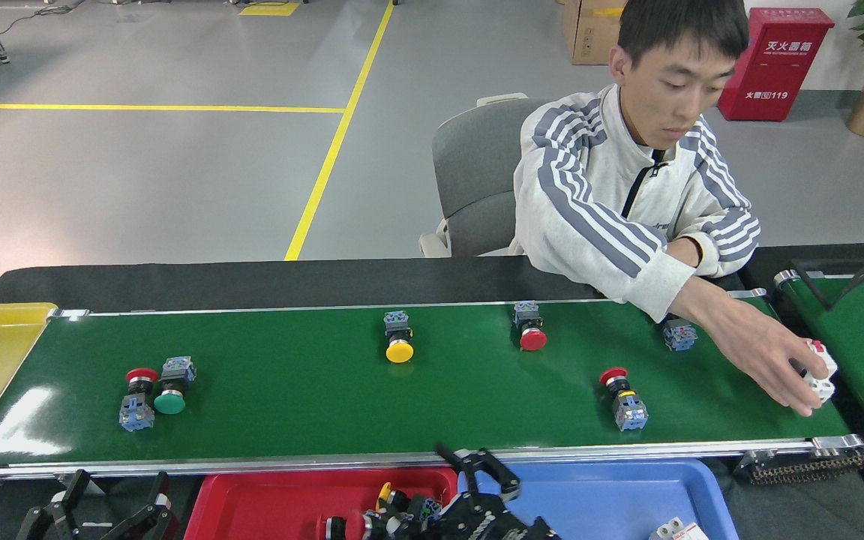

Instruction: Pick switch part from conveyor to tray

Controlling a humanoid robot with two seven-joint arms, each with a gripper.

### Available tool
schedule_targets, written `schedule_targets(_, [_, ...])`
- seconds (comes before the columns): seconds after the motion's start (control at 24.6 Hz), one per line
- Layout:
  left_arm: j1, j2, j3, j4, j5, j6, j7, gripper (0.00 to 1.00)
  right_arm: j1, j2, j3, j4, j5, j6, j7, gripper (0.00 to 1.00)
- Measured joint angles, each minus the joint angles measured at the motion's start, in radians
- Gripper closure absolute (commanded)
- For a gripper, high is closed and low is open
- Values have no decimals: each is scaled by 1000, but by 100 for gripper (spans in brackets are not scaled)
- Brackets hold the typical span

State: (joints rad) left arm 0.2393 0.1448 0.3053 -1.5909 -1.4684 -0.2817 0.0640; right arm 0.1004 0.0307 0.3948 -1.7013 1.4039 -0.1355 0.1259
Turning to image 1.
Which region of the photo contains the brown cardboard box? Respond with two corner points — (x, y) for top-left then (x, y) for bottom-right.
(561, 0), (628, 66)

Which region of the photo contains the red fire extinguisher box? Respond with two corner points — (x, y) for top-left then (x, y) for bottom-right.
(717, 7), (836, 122)

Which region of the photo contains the grey office chair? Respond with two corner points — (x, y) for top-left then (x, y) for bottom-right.
(418, 93), (534, 258)

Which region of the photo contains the yellow mushroom push button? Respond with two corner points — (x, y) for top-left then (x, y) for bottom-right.
(383, 310), (416, 365)
(376, 481), (442, 524)

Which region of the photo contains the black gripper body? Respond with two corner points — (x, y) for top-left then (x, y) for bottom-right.
(61, 521), (122, 540)
(456, 495), (560, 540)

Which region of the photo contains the person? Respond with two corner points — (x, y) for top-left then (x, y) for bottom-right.
(508, 0), (778, 361)

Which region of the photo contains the red plastic tray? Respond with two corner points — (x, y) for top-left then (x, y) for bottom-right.
(183, 465), (459, 540)

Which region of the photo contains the person's right hand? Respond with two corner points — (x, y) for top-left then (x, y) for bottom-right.
(736, 313), (829, 417)

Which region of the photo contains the blue plastic tray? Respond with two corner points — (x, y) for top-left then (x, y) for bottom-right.
(458, 457), (740, 540)

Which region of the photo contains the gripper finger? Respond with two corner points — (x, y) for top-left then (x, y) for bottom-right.
(102, 472), (179, 540)
(373, 516), (463, 540)
(436, 444), (521, 502)
(17, 471), (92, 540)

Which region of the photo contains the black conveyor drive chain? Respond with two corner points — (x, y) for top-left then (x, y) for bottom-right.
(732, 448), (864, 486)

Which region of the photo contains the red push button yellow band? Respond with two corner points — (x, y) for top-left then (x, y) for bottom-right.
(599, 366), (650, 433)

